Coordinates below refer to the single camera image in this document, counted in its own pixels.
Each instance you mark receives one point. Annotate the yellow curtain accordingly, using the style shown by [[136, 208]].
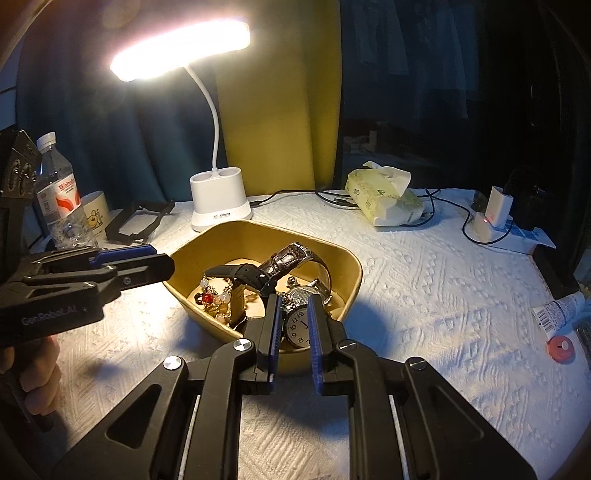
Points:
[[286, 115]]

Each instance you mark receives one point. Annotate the hanging pale clothes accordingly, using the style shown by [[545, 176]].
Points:
[[415, 50]]

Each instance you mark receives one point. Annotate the white charger dock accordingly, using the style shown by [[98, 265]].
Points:
[[494, 212]]

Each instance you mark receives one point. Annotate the white squeeze tube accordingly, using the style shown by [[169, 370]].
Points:
[[556, 314]]

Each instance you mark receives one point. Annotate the yellow rectangular container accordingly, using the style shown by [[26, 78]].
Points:
[[344, 277]]

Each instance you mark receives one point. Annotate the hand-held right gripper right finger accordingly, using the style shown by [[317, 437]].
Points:
[[314, 341]]

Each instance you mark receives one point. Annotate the blue white flat box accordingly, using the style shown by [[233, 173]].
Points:
[[526, 237]]

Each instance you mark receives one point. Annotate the silver pocket watch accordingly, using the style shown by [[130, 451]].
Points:
[[297, 325]]

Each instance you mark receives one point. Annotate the white textured tablecloth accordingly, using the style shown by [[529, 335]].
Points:
[[438, 300]]

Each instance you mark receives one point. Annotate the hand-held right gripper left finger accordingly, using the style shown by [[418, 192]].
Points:
[[273, 337]]

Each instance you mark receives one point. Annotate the yellow tissue pack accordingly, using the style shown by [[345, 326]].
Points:
[[383, 198]]

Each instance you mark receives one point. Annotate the black power adapter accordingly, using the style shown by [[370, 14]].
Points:
[[526, 194]]

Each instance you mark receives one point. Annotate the clear plastic water bottle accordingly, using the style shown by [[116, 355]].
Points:
[[57, 194]]

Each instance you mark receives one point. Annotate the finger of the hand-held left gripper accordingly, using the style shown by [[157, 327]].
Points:
[[143, 272], [120, 254]]

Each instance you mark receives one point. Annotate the white desk lamp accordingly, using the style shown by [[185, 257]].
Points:
[[219, 198]]

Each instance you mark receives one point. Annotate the white cartoon mug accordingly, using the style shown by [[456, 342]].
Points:
[[94, 217]]

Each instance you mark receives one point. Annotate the blue curtain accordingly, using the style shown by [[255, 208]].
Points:
[[115, 129]]

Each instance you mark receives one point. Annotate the person's left hand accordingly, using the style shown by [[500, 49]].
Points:
[[39, 369]]

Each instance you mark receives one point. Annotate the small red round case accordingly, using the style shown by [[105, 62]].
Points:
[[562, 350]]

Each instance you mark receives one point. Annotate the black folding stand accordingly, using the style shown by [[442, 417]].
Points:
[[134, 226]]

